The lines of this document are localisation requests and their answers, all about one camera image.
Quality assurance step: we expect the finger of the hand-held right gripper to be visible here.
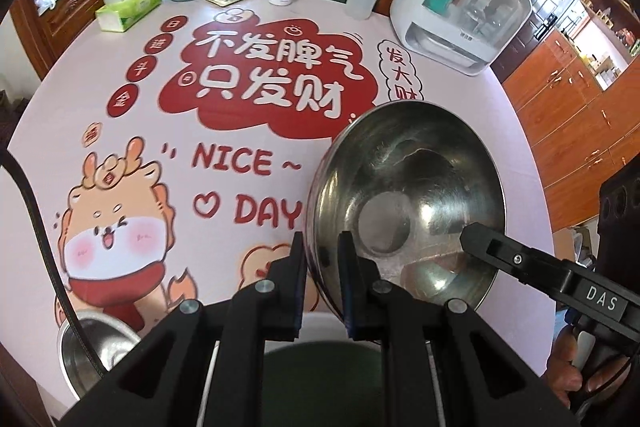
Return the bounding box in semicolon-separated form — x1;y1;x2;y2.
459;222;576;297

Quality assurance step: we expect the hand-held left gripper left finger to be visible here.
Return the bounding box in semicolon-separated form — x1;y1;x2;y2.
60;232;307;427

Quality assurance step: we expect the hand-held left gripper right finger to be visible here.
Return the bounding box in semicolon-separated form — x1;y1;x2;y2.
337;231;576;427

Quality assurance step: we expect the green plate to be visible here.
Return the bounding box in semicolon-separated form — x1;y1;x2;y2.
261;339;388;427

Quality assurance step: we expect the round steel bowl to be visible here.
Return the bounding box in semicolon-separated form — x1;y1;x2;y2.
304;101;507;325

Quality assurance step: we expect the shallow steel bowl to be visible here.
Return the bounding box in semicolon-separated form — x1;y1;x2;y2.
56;311;143;400

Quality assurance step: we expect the person's right hand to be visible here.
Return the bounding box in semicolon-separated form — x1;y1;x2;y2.
546;324;631;408

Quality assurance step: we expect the tall wooden cabinet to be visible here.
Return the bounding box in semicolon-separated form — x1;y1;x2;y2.
500;0;640;228

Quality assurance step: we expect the white bottle sterilizer cabinet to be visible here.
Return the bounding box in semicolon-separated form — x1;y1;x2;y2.
390;0;532;78

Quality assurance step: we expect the clear baby bottle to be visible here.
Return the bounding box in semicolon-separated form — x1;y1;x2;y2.
465;0;501;32

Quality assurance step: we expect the green tissue box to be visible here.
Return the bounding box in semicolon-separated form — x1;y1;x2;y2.
95;0;163;32

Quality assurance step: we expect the wooden kitchen base cabinet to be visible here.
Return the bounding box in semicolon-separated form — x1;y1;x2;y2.
10;0;123;62

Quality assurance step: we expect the black cable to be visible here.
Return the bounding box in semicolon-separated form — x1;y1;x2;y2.
0;150;108;380

